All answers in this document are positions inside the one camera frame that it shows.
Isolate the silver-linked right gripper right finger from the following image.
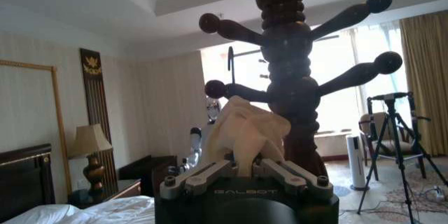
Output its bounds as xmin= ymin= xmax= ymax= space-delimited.
xmin=253 ymin=157 xmax=334 ymax=196

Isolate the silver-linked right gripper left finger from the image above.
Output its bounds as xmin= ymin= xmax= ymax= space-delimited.
xmin=159 ymin=158 xmax=239 ymax=199

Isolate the cream cloth garment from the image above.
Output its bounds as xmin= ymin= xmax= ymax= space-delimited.
xmin=202 ymin=95 xmax=291 ymax=178

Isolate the white bed bedding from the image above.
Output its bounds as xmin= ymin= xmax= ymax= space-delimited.
xmin=0 ymin=195 xmax=157 ymax=224

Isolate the black clothes hanger hook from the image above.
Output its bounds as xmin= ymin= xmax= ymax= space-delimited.
xmin=226 ymin=46 xmax=235 ymax=96

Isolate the dark wooden cabinet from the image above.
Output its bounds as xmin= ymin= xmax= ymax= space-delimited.
xmin=117 ymin=155 xmax=178 ymax=197

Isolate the white tower fan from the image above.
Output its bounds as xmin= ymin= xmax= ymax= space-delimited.
xmin=343 ymin=134 xmax=369 ymax=191

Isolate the dark wooden nightstand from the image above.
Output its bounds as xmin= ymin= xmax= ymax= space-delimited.
xmin=67 ymin=178 xmax=142 ymax=209

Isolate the patterned floor rug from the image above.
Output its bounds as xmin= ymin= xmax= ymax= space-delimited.
xmin=326 ymin=165 xmax=448 ymax=224

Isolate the white sheer curtain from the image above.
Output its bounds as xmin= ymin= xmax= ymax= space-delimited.
xmin=135 ymin=50 xmax=206 ymax=158

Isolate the wooden armchair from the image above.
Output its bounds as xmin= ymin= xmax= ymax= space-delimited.
xmin=357 ymin=112 xmax=421 ymax=158

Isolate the table lamp with beige shade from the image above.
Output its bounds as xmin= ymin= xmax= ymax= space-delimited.
xmin=67 ymin=123 xmax=113 ymax=196

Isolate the white power strip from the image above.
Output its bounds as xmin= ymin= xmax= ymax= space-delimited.
xmin=423 ymin=185 xmax=448 ymax=199

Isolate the dark wooden coat rack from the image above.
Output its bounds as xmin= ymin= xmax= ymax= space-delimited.
xmin=193 ymin=0 xmax=403 ymax=180

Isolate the dark wooden headboard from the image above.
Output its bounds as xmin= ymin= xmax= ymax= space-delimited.
xmin=0 ymin=143 xmax=57 ymax=222

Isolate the beige curtain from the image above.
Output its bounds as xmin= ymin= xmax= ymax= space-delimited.
xmin=398 ymin=10 xmax=448 ymax=157

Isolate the black camera tripod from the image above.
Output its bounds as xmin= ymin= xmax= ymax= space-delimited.
xmin=355 ymin=91 xmax=448 ymax=224

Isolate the dark wall panel gold emblem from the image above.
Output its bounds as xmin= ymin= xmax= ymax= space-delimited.
xmin=78 ymin=48 xmax=118 ymax=196

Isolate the gold wall frame moulding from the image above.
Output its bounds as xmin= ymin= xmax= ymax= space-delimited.
xmin=0 ymin=59 xmax=73 ymax=191

